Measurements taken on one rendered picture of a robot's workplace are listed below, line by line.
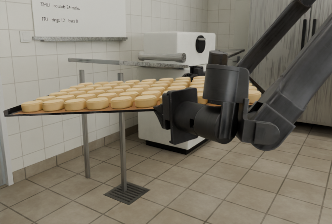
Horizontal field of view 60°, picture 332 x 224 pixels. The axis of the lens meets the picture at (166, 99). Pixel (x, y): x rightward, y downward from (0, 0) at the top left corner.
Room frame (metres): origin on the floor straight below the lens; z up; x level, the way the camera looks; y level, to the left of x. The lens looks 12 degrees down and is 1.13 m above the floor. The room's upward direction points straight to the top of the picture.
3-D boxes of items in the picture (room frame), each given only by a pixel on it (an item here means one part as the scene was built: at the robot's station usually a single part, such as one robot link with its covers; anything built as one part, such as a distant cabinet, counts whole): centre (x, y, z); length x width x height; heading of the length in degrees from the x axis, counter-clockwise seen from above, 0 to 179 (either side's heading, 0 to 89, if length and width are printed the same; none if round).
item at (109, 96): (0.72, 0.15, 0.99); 0.05 x 0.05 x 0.02
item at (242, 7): (4.63, -1.27, 1.28); 0.42 x 0.06 x 1.00; 57
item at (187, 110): (0.51, -0.05, 0.99); 0.07 x 0.07 x 0.10; 36
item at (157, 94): (0.70, 0.04, 0.99); 0.05 x 0.05 x 0.02
